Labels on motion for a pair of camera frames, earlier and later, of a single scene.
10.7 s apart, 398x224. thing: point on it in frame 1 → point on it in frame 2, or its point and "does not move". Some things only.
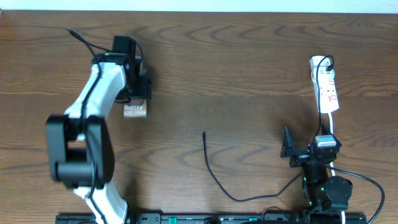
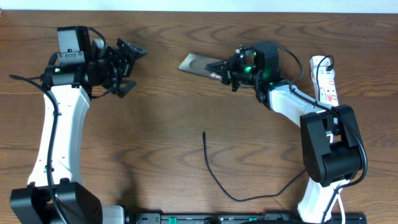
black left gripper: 145,90 → 127,60
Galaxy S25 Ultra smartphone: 135,108 → 196,64
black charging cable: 328,68 does not move
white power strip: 328,100 does not move
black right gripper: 288,149 → 227,70
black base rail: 217,218 does not move
